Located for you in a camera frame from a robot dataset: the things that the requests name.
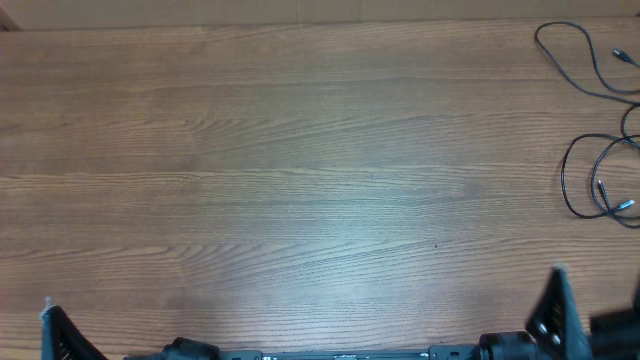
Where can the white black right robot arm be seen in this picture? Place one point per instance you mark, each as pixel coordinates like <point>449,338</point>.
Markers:
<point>612,336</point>

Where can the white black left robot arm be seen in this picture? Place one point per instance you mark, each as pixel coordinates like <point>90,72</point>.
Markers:
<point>181,349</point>

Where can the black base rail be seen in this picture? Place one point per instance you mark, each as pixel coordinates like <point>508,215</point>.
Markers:
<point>434,352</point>

